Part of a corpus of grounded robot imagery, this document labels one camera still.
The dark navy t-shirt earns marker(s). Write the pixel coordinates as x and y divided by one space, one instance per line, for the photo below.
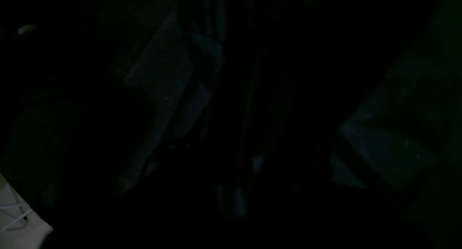
235 124

